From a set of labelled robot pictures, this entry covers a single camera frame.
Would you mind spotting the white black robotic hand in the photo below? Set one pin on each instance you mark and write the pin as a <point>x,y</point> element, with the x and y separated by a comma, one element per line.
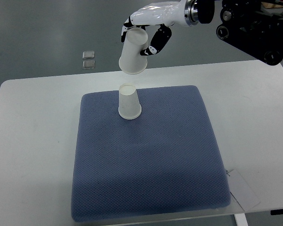
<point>163,14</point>

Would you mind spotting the white paper cup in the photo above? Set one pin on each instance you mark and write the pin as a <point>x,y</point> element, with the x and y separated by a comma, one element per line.
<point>129,106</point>
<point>131,61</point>

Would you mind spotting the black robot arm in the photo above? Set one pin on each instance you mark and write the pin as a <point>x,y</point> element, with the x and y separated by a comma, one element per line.
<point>249,27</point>

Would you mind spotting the upper metal floor plate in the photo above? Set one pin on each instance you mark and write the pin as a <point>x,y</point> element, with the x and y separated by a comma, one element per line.
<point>90,54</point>

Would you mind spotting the white paper cup on cushion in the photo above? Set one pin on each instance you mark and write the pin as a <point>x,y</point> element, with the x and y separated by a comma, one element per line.
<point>129,106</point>

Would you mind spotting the blue textured cushion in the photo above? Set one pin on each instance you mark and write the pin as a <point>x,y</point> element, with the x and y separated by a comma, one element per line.
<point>166,160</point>

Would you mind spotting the white paper tag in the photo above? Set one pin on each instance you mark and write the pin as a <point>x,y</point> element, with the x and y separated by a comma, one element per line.
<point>241,191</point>

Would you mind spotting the white table leg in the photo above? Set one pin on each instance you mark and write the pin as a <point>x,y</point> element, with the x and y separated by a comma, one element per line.
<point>240,219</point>

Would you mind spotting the black table control panel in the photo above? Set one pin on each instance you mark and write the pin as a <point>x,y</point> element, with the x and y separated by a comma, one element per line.
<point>276,212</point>

